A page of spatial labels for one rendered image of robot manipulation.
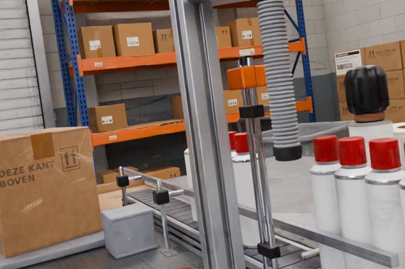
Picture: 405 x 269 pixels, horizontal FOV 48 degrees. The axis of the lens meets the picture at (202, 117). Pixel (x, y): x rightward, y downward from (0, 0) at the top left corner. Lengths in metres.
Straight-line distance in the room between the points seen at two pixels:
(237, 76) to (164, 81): 4.94
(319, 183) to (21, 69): 4.54
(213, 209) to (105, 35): 4.07
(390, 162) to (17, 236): 0.86
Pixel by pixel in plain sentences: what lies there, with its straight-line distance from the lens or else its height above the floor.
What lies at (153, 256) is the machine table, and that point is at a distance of 1.05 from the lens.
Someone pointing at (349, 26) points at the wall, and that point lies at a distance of 6.75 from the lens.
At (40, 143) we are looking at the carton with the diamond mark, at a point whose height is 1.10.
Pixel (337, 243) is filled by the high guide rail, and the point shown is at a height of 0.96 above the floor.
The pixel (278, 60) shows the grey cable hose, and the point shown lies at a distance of 0.54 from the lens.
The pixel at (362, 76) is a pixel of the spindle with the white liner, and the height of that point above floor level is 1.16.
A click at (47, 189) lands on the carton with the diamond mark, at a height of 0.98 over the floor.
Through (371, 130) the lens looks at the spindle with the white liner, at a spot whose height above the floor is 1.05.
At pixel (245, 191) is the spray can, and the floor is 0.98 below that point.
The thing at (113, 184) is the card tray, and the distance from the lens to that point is 1.83.
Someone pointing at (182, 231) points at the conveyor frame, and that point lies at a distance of 1.06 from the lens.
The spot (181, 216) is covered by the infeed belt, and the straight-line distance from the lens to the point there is 1.13.
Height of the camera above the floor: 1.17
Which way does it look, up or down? 3 degrees down
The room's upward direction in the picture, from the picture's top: 7 degrees counter-clockwise
